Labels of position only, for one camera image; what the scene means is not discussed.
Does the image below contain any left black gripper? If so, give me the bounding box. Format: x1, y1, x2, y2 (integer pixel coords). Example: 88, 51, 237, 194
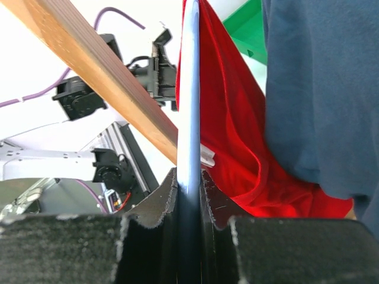
127, 28, 178, 111

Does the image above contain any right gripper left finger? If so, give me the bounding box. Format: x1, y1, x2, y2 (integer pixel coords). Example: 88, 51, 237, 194
1, 169, 178, 283

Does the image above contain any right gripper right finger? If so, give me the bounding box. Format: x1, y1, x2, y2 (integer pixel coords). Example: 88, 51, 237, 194
200, 172, 378, 284

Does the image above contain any red t shirt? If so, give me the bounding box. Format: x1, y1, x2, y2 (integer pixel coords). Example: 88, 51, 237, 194
176, 0, 355, 219

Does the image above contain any light blue hanger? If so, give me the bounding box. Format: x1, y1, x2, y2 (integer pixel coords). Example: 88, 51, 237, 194
177, 1, 201, 283

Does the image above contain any blue t shirt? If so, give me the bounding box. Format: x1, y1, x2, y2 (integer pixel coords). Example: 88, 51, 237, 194
262, 0, 378, 235

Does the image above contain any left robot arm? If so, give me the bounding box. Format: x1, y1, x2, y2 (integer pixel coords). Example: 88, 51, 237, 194
52, 29, 178, 212

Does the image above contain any wooden hanger stand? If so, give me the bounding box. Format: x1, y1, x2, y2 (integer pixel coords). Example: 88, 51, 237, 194
1, 1, 178, 163

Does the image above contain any green plastic tray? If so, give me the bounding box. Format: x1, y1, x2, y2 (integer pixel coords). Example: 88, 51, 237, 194
223, 0, 267, 65

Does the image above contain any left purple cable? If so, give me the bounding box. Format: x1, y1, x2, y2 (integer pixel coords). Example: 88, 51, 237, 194
0, 6, 146, 108

